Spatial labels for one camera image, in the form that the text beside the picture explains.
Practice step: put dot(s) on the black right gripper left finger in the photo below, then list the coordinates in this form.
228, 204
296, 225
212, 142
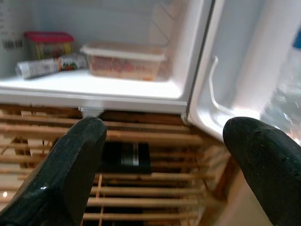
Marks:
58, 176

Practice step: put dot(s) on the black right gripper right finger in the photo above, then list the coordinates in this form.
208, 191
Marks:
270, 169

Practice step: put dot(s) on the food packet green print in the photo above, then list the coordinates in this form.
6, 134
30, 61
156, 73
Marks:
47, 67

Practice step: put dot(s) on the silver fridge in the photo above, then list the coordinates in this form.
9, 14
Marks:
117, 91

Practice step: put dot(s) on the white-lined fridge door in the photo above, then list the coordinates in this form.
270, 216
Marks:
244, 58

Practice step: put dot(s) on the black box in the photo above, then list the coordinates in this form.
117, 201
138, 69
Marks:
127, 157

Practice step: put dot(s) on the clear plastic water bottle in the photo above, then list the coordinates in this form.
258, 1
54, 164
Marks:
287, 94

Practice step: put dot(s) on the wooden wine rack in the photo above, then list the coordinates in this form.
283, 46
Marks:
152, 188

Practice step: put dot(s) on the clear container white lid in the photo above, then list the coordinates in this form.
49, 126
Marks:
124, 63

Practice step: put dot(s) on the red-lid food container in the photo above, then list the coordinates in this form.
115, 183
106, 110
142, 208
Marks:
49, 44

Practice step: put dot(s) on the barcode sticker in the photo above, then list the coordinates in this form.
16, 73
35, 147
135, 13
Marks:
13, 44

